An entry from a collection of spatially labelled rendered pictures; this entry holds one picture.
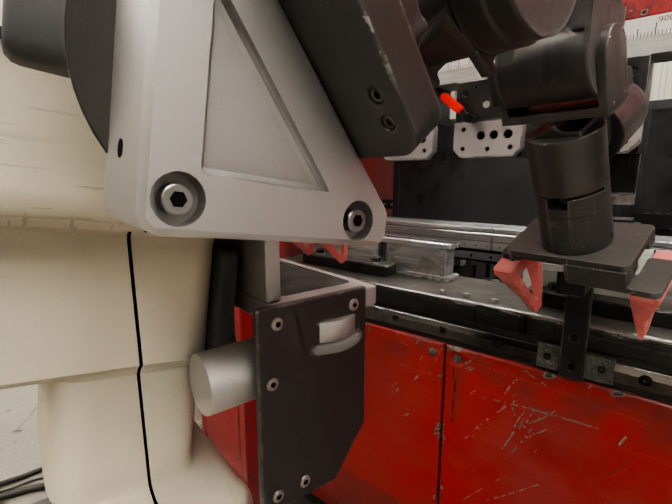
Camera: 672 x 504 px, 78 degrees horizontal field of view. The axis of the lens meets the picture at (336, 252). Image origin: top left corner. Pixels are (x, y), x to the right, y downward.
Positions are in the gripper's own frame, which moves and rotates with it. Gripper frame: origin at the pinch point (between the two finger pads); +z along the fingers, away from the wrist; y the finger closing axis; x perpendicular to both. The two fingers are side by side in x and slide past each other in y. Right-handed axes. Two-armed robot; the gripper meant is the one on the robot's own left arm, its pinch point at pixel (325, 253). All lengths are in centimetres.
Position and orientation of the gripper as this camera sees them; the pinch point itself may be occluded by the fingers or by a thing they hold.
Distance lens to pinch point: 74.4
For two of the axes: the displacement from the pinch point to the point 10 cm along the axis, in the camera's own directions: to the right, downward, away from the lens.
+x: -6.9, 5.5, -4.7
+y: -6.3, -1.4, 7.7
